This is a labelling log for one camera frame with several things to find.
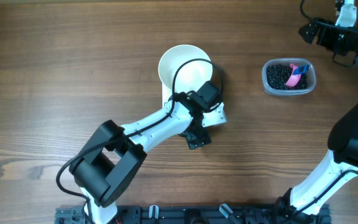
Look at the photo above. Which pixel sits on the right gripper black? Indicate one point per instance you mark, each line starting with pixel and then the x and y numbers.
pixel 323 38

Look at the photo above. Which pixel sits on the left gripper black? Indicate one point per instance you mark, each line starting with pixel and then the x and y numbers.
pixel 191 134

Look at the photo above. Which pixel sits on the pink scoop blue handle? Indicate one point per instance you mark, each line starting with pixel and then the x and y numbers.
pixel 296 74

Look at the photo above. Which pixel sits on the white bowl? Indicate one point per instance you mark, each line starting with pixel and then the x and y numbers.
pixel 191 76

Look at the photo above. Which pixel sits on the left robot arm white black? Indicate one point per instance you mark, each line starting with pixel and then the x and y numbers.
pixel 110 159

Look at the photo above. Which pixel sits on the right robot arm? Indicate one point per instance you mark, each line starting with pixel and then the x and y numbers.
pixel 303 202

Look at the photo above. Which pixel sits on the white digital kitchen scale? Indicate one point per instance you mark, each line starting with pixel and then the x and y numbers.
pixel 214 118

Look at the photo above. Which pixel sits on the clear plastic container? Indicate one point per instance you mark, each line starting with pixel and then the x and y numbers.
pixel 310 77

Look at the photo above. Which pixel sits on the black beans pile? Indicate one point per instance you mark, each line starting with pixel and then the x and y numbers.
pixel 277 76

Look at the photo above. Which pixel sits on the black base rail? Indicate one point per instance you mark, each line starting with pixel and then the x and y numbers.
pixel 154 214

